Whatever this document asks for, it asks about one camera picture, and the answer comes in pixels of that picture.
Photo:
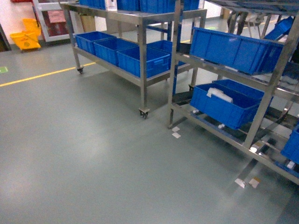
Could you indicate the steel flow rack shelf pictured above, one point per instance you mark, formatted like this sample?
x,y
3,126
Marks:
x,y
257,138

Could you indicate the steel wheeled cart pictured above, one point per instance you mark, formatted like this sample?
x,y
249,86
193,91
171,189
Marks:
x,y
142,21

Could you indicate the blue cart crate middle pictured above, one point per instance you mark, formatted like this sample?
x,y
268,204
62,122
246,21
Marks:
x,y
107,49

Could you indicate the blue crate with white bag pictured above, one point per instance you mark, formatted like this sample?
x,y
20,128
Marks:
x,y
234,115

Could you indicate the blue crate rear lower rack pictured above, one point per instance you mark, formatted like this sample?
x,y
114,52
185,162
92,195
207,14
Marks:
x,y
241,88

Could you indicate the blue cart crate back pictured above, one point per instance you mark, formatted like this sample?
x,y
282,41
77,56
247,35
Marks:
x,y
85,41

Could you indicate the blue crate on rack top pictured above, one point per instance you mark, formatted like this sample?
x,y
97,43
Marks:
x,y
248,55

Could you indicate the yellow mop bucket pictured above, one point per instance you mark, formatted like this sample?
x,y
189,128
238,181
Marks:
x,y
28,38

